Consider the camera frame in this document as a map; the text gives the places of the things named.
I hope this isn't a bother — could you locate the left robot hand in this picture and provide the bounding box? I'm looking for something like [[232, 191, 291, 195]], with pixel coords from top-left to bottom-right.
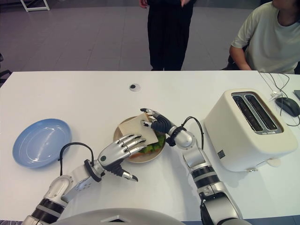
[[97, 134, 148, 183]]

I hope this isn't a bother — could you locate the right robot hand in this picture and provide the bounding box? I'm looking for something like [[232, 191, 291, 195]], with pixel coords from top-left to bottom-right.
[[140, 108, 177, 135]]

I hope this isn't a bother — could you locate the bread slice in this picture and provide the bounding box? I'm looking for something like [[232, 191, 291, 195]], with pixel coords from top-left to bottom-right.
[[127, 151, 151, 159], [117, 112, 160, 145]]

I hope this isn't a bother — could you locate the green lettuce leaf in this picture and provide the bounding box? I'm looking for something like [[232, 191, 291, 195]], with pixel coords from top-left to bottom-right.
[[140, 132, 166, 155]]

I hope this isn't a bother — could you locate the beige plate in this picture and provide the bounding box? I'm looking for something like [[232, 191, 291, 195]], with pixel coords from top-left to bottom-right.
[[113, 115, 168, 164]]

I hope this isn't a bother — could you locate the robot body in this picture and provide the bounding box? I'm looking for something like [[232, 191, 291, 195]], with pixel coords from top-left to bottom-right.
[[50, 208, 184, 225]]

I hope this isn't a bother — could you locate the blue plate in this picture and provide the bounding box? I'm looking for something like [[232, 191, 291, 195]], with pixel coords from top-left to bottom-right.
[[12, 118, 73, 169]]

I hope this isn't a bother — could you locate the cream toaster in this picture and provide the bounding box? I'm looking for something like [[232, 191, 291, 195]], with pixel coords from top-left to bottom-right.
[[204, 89, 298, 173]]

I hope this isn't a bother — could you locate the person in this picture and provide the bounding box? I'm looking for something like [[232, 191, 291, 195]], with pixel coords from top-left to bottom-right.
[[139, 0, 197, 72], [228, 0, 300, 75]]

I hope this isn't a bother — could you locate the black computer mouse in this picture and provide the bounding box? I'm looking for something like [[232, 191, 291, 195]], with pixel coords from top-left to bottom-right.
[[275, 97, 298, 117]]

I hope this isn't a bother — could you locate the black chair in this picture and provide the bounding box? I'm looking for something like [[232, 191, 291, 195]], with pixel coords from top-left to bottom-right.
[[0, 53, 11, 86]]

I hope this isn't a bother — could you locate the white cord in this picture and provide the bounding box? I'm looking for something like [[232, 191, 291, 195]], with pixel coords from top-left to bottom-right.
[[257, 71, 284, 102]]

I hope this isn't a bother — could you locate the thin black mouse cable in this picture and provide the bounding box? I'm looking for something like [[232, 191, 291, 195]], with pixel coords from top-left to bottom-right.
[[267, 72, 300, 99]]

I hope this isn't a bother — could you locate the white table frame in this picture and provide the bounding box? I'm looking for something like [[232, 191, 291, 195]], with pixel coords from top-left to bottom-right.
[[20, 0, 51, 13]]

